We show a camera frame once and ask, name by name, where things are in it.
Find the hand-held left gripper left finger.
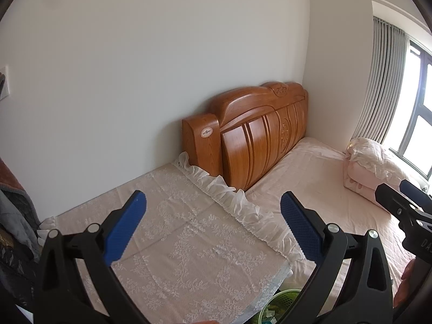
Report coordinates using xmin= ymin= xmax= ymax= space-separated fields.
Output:
xmin=33 ymin=190 xmax=149 ymax=324

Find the person's right hand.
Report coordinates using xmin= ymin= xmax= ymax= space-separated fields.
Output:
xmin=392 ymin=257 xmax=418 ymax=308

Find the white lace tablecloth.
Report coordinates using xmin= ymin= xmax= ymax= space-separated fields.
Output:
xmin=37 ymin=152 xmax=304 ymax=324

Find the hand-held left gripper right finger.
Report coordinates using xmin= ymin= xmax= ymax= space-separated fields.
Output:
xmin=280 ymin=191 xmax=394 ymax=324

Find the brown cloth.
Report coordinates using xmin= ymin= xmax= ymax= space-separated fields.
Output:
xmin=0 ymin=157 xmax=27 ymax=190

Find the white ruffled pillow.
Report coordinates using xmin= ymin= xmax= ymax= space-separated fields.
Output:
xmin=346 ymin=137 xmax=410 ymax=180

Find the folded pink quilt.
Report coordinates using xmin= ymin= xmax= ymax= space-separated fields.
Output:
xmin=342 ymin=160 xmax=406 ymax=204

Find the bed with pink sheet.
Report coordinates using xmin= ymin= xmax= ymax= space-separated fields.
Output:
xmin=245 ymin=136 xmax=432 ymax=298

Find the dark cloth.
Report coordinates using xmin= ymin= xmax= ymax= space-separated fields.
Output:
xmin=0 ymin=224 xmax=39 ymax=311

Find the carved wooden headboard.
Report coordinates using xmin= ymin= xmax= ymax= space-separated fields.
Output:
xmin=181 ymin=81 xmax=309 ymax=192

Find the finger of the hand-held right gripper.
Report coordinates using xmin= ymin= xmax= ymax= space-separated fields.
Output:
xmin=374 ymin=182 xmax=432 ymax=225
xmin=399 ymin=180 xmax=432 ymax=206

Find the green mesh wastebasket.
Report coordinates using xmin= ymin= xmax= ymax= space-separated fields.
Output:
xmin=258 ymin=288 xmax=303 ymax=324

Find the dark framed window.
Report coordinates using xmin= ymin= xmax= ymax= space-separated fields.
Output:
xmin=388 ymin=39 xmax=432 ymax=180

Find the grey pleated curtain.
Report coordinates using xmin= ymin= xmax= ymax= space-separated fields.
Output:
xmin=351 ymin=16 xmax=410 ymax=146

